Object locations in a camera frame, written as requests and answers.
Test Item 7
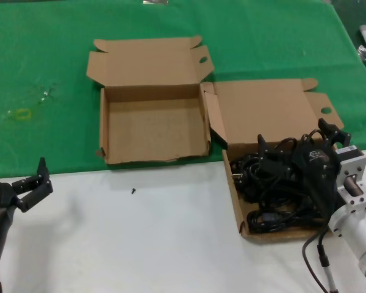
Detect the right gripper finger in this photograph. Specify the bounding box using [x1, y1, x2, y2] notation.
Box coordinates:
[257, 133, 296, 181]
[318, 118, 353, 150]

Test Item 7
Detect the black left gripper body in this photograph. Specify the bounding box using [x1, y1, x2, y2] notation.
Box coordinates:
[0, 181, 15, 215]

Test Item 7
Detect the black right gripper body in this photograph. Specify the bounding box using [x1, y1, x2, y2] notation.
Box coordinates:
[293, 142, 340, 220]

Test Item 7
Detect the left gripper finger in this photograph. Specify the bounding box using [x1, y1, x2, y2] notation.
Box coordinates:
[12, 157, 54, 214]

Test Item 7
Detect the open cardboard box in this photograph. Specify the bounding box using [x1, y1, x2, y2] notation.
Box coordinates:
[200, 78, 345, 245]

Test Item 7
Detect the cardboard box with torn edge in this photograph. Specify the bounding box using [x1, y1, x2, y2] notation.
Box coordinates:
[85, 35, 214, 166]

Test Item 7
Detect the yellow rubber band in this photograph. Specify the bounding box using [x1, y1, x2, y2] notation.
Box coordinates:
[15, 108, 33, 121]

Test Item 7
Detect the small clear plastic scrap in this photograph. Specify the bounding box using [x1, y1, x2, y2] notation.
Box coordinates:
[37, 84, 58, 104]

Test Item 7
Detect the green tablecloth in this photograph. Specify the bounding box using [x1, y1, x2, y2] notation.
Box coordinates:
[0, 0, 366, 180]

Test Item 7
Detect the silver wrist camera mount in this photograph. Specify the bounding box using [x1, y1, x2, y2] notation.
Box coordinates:
[336, 145, 366, 213]

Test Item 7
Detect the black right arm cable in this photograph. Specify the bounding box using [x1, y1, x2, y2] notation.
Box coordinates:
[301, 215, 337, 293]

